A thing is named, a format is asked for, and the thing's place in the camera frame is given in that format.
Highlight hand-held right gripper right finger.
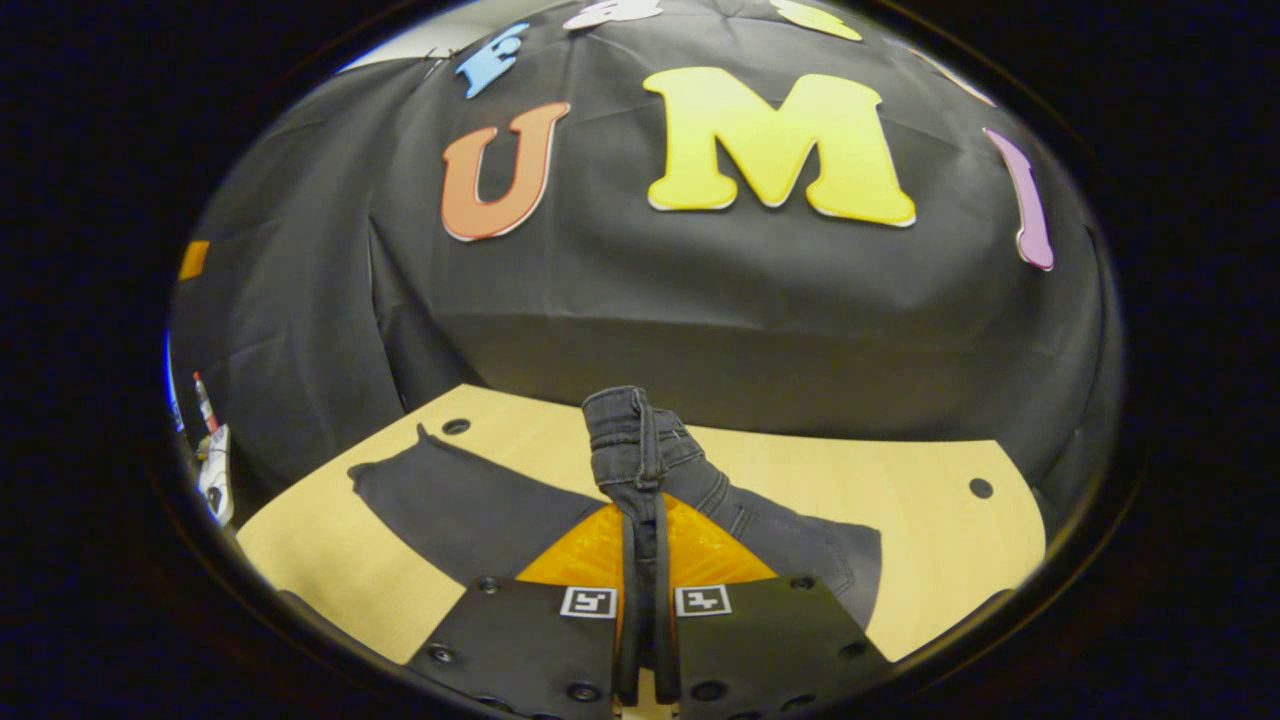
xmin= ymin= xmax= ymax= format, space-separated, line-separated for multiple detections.
xmin=648 ymin=495 xmax=896 ymax=720

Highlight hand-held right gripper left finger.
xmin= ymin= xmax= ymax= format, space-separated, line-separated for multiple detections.
xmin=405 ymin=498 xmax=646 ymax=720

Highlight dark grey jeans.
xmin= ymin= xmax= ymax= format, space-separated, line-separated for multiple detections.
xmin=347 ymin=385 xmax=884 ymax=633

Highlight black backdrop cloth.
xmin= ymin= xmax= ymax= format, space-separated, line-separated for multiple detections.
xmin=165 ymin=0 xmax=1126 ymax=501

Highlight red and white object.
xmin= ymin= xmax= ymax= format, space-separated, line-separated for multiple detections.
xmin=165 ymin=335 xmax=237 ymax=528

